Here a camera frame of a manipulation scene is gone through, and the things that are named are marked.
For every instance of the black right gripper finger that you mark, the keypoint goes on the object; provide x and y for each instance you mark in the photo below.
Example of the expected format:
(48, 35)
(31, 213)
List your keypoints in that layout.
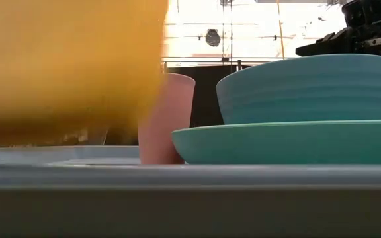
(326, 44)

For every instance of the blue ribbed bowl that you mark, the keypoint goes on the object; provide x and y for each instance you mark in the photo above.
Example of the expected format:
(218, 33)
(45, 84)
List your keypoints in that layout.
(309, 89)

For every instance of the teal plate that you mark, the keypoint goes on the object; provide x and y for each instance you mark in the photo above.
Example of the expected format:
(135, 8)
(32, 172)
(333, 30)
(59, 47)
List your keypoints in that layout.
(286, 142)

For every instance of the pink plastic cup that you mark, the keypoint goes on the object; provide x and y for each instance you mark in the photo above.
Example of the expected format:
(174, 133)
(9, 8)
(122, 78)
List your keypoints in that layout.
(169, 125)

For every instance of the yellow cloth napkin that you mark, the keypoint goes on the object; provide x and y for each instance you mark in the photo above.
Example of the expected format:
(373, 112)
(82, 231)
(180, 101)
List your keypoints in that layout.
(65, 66)

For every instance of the grey plastic tray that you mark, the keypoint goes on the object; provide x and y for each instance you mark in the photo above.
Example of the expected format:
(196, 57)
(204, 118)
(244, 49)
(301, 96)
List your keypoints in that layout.
(78, 175)

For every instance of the black ceiling spotlight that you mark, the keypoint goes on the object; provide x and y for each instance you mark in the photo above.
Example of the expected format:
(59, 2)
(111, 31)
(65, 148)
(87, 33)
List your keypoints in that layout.
(212, 37)

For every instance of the black partition screen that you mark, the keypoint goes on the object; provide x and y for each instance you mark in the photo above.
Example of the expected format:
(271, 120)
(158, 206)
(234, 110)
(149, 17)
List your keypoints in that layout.
(207, 96)

